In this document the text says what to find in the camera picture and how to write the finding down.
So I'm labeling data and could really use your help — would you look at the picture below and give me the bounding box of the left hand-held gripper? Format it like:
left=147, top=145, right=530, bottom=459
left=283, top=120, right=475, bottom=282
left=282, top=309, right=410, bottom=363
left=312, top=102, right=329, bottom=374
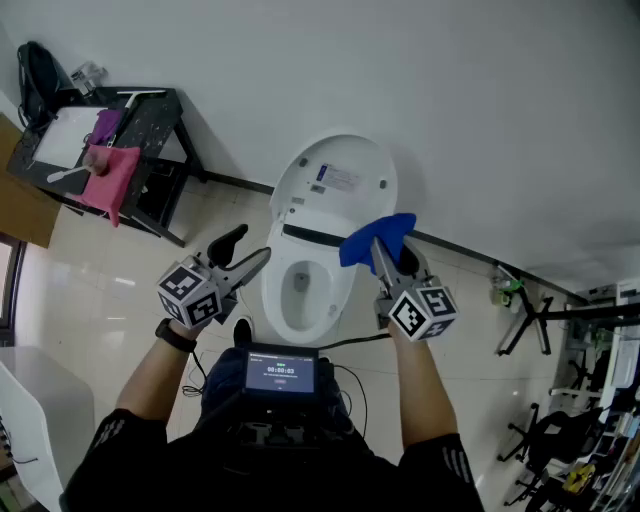
left=157, top=223, right=273, bottom=330

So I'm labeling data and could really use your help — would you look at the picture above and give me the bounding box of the white sink basin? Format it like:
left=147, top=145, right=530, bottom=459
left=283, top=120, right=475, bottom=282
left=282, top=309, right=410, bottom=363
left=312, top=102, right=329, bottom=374
left=32, top=105, right=109, bottom=169

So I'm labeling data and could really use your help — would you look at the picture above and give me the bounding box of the black wristwatch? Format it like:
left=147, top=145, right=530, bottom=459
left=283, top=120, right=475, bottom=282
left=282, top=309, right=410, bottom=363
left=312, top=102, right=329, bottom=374
left=154, top=317, right=197, bottom=354

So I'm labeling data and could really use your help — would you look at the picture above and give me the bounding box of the white toilet lid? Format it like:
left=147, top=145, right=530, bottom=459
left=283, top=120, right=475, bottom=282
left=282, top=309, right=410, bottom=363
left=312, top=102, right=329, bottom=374
left=269, top=131, right=399, bottom=236

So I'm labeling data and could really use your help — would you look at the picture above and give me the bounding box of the white handled brush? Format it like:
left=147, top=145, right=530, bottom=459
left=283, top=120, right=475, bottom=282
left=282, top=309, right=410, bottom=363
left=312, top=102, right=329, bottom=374
left=47, top=152, right=111, bottom=184

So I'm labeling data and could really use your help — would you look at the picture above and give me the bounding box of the black sink table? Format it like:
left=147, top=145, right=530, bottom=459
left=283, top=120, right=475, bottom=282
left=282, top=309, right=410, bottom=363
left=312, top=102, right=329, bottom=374
left=5, top=87, right=206, bottom=249

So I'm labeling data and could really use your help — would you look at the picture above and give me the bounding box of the pink cloth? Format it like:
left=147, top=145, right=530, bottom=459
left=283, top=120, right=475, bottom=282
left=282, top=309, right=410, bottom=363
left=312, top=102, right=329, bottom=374
left=72, top=144, right=142, bottom=229

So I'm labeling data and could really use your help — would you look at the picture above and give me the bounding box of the green and white object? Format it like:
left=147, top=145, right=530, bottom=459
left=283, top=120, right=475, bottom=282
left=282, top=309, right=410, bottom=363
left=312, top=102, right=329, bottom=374
left=489, top=263, right=526, bottom=307

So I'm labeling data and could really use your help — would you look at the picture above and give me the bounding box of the purple cloth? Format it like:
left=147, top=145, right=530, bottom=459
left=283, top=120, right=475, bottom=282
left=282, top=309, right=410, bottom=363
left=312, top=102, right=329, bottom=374
left=87, top=108, right=126, bottom=146

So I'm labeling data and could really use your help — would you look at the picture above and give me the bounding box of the white cabinet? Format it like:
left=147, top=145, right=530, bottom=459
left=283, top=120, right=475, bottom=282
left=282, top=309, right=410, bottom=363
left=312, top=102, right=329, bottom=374
left=0, top=345, right=96, bottom=512

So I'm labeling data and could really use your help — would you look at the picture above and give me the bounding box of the person's black shirt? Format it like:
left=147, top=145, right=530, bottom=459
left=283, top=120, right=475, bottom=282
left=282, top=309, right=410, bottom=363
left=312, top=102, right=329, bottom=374
left=59, top=407, right=486, bottom=512

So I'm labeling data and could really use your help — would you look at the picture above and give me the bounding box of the black chest rig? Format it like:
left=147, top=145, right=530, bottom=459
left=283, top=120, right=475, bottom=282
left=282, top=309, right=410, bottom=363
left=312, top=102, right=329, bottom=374
left=219, top=399, right=356, bottom=451

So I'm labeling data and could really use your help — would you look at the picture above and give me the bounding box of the black cable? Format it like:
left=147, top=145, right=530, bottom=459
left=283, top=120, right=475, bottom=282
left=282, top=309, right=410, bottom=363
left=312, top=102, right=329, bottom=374
left=181, top=349, right=209, bottom=399
left=333, top=363, right=370, bottom=439
left=319, top=332, right=394, bottom=351

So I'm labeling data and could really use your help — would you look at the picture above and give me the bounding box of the cluttered shelf rack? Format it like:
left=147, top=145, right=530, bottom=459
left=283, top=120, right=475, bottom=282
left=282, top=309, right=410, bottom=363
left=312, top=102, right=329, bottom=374
left=547, top=280, right=640, bottom=512

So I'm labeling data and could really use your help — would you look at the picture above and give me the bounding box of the yellow object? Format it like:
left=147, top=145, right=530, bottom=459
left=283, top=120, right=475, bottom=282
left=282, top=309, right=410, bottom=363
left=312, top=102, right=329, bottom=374
left=562, top=463, right=597, bottom=494

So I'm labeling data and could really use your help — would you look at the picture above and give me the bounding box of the person's left forearm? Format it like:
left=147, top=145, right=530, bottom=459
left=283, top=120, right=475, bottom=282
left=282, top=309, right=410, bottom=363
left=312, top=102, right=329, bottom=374
left=115, top=319, right=201, bottom=421

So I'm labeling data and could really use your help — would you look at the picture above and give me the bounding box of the white toilet body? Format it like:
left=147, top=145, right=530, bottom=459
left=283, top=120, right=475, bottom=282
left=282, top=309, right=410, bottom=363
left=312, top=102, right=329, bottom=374
left=259, top=204, right=371, bottom=347

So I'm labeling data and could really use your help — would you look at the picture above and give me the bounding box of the black chest-mounted screen device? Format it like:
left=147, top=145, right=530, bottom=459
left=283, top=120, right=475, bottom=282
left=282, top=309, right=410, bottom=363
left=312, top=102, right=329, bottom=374
left=202, top=347, right=351, bottom=436

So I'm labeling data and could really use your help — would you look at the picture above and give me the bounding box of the white squeegee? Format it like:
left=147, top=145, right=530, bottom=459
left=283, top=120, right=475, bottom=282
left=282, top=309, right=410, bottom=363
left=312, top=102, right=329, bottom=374
left=115, top=88, right=167, bottom=110

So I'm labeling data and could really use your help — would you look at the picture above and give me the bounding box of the black office chair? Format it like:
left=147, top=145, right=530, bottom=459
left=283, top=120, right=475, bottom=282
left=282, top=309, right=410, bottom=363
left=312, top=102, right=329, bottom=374
left=497, top=402, right=609, bottom=509

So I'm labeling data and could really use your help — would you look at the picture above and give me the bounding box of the person's right forearm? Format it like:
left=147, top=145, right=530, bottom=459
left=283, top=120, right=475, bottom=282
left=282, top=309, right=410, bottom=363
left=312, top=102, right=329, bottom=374
left=388, top=327, right=459, bottom=449

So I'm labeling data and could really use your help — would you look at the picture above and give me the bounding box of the blue cloth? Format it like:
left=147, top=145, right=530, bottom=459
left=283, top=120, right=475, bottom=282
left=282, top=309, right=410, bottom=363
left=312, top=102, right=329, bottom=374
left=338, top=212, right=418, bottom=277

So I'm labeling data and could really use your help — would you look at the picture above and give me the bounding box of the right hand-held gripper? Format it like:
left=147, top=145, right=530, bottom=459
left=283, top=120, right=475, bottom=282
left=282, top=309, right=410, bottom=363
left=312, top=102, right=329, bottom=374
left=369, top=235, right=460, bottom=343

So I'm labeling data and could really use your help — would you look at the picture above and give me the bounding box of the black floor stand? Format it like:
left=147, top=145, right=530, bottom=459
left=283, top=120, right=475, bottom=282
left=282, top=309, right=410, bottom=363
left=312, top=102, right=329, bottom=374
left=494, top=294, right=640, bottom=357

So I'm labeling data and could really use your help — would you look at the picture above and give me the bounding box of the black backpack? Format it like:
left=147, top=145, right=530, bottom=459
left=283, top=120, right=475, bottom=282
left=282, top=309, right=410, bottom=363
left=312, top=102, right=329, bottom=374
left=17, top=41, right=61, bottom=131

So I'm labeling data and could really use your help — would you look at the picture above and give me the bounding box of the black framed door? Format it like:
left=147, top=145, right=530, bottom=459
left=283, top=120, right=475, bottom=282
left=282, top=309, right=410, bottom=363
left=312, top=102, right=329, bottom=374
left=0, top=232, right=27, bottom=346

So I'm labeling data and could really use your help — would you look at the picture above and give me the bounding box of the brown board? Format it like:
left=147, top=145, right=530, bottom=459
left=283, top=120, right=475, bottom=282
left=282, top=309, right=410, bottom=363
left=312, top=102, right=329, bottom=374
left=0, top=112, right=61, bottom=250

